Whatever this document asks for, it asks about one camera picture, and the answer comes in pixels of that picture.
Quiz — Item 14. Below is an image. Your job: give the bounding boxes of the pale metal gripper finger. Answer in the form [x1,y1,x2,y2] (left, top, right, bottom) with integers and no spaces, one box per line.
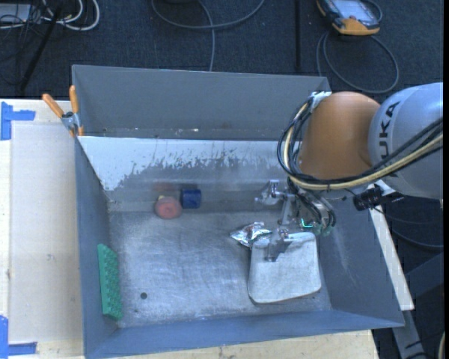
[254,179,286,206]
[266,227,297,263]

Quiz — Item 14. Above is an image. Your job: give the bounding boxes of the crumpled silver foil packet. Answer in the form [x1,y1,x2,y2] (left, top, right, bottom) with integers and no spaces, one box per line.
[229,221,275,248]

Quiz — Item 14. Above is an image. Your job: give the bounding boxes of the pale grey flat sponge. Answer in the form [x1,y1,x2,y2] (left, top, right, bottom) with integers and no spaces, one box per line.
[246,231,323,305]

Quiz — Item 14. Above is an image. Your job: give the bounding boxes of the dark blue cube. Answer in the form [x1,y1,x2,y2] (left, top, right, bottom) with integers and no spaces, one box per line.
[180,188,203,210]

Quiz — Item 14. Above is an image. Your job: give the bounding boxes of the grey metal bin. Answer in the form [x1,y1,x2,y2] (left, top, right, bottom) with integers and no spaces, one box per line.
[71,64,406,359]

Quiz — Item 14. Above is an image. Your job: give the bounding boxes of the orange-red round toy fruit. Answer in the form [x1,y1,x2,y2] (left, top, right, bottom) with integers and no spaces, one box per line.
[153,195,183,221]

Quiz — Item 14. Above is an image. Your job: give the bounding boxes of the dark green flat block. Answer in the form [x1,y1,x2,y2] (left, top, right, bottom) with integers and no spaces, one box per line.
[97,243,124,322]

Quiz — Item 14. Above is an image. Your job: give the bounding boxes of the pale wood flat board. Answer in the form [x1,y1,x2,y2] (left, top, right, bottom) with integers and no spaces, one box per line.
[8,120,86,346]

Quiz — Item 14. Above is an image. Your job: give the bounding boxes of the black cylinder on white bracket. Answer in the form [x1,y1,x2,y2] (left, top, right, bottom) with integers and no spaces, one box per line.
[352,183,397,212]

